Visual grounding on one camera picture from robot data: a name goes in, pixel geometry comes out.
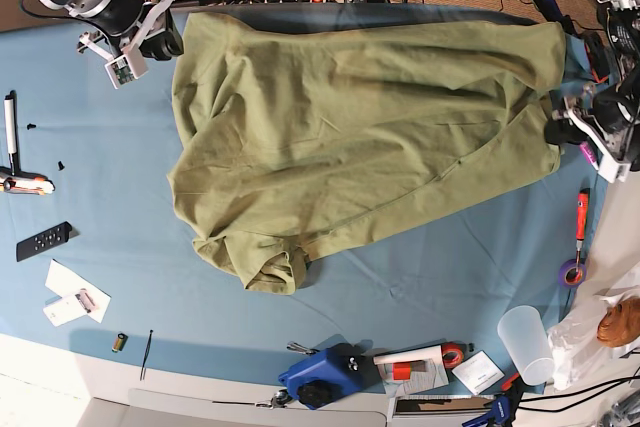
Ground black tweezers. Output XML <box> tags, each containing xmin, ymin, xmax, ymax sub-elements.
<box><xmin>139</xmin><ymin>329</ymin><xmax>154</xmax><ymax>381</ymax></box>

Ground white paper roll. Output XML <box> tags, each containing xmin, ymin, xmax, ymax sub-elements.
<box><xmin>373</xmin><ymin>345</ymin><xmax>443</xmax><ymax>365</ymax></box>

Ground brown bread roll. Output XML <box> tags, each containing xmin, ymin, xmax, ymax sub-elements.
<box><xmin>597</xmin><ymin>297</ymin><xmax>639</xmax><ymax>348</ymax></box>

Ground orange tape roll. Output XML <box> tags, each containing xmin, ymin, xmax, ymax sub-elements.
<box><xmin>441</xmin><ymin>342</ymin><xmax>466</xmax><ymax>369</ymax></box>

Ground black remote control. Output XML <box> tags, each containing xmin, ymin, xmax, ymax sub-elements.
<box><xmin>16</xmin><ymin>221</ymin><xmax>79</xmax><ymax>262</ymax></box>

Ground blue plastic device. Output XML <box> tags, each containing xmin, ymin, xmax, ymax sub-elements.
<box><xmin>278</xmin><ymin>342</ymin><xmax>364</xmax><ymax>410</ymax></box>

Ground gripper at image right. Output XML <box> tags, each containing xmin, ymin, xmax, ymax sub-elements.
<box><xmin>544</xmin><ymin>82</ymin><xmax>639</xmax><ymax>183</ymax></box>

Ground white plastic bag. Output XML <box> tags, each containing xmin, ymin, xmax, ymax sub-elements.
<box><xmin>548</xmin><ymin>266</ymin><xmax>639</xmax><ymax>391</ymax></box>

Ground blue clamp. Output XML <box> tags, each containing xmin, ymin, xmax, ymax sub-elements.
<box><xmin>462</xmin><ymin>373</ymin><xmax>525</xmax><ymax>427</ymax></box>

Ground orange white utility knife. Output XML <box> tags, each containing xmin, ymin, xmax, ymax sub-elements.
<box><xmin>1</xmin><ymin>152</ymin><xmax>55</xmax><ymax>195</ymax></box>

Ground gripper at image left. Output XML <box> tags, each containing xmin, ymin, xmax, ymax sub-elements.
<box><xmin>75</xmin><ymin>0</ymin><xmax>184</xmax><ymax>89</ymax></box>

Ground orange block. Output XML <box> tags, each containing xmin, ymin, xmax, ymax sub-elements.
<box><xmin>392</xmin><ymin>362</ymin><xmax>412</xmax><ymax>382</ymax></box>

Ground black orange clamp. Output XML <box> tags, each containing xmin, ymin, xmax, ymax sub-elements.
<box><xmin>532</xmin><ymin>0</ymin><xmax>611</xmax><ymax>84</ymax></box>

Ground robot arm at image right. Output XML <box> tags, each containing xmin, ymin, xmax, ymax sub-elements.
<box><xmin>172</xmin><ymin>0</ymin><xmax>639</xmax><ymax>187</ymax></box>

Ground white booklet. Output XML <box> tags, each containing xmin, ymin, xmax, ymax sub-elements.
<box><xmin>452</xmin><ymin>351</ymin><xmax>504</xmax><ymax>395</ymax></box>

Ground translucent plastic cup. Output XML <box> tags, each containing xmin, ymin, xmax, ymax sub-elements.
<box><xmin>497</xmin><ymin>305</ymin><xmax>554</xmax><ymax>386</ymax></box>

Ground white paper sheet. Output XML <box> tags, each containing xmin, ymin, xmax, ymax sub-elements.
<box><xmin>45</xmin><ymin>260</ymin><xmax>111</xmax><ymax>323</ymax></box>

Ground olive green t-shirt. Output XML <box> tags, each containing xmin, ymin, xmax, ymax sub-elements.
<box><xmin>168</xmin><ymin>13</ymin><xmax>567</xmax><ymax>295</ymax></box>

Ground white card with clip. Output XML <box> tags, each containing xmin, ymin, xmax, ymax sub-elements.
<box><xmin>43</xmin><ymin>289</ymin><xmax>98</xmax><ymax>327</ymax></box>

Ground orange handled screwdriver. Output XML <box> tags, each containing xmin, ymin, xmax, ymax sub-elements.
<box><xmin>575</xmin><ymin>189</ymin><xmax>590</xmax><ymax>265</ymax></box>

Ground white marker pen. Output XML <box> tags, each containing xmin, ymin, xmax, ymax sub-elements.
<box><xmin>4</xmin><ymin>92</ymin><xmax>18</xmax><ymax>156</ymax></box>

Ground purple tape roll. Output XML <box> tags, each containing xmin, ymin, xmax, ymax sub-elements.
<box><xmin>558</xmin><ymin>259</ymin><xmax>587</xmax><ymax>289</ymax></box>

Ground purple tube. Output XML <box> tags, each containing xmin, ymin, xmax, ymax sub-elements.
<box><xmin>579</xmin><ymin>141</ymin><xmax>599</xmax><ymax>170</ymax></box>

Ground printed paper sheet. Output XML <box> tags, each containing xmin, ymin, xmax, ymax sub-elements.
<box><xmin>377</xmin><ymin>360</ymin><xmax>449</xmax><ymax>397</ymax></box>

